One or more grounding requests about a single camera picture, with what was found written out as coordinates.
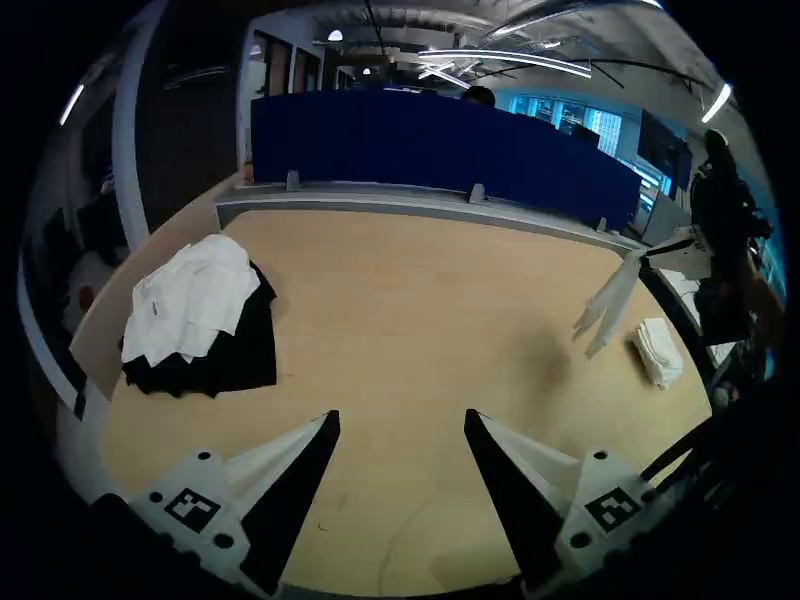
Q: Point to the stack of white towels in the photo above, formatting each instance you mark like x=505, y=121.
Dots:
x=657, y=353

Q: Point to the heap of white towels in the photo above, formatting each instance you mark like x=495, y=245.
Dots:
x=187, y=300

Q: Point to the blue desk screen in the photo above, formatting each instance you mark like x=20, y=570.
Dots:
x=437, y=144

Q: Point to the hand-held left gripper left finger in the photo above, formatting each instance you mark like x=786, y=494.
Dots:
x=206, y=481

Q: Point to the person's right forearm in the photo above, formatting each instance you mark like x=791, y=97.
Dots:
x=767, y=306

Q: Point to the stack of black towels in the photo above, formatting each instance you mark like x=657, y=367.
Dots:
x=244, y=356

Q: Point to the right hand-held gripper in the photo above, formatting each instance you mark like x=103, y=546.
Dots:
x=725, y=212

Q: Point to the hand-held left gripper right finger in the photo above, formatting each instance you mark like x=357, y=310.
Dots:
x=587, y=494

